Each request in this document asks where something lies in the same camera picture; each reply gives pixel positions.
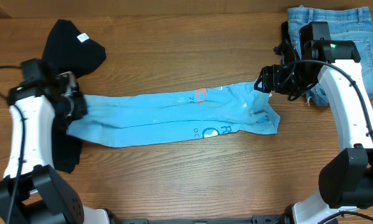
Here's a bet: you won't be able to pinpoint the light blue t-shirt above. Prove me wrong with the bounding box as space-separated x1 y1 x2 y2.
67 82 280 147

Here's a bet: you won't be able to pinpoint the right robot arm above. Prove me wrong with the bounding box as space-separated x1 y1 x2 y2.
255 40 373 223

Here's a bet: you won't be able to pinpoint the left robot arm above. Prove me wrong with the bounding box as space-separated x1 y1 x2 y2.
0 72 117 223

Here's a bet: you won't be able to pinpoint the black garment under shorts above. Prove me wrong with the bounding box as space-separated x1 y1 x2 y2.
281 21 295 63

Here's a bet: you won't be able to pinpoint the black garment on left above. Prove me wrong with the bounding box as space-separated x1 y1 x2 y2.
42 19 106 173

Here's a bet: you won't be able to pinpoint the blue denim shorts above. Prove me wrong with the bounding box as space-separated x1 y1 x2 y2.
286 5 373 107

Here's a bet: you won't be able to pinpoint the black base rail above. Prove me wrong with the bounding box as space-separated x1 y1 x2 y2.
118 214 293 224

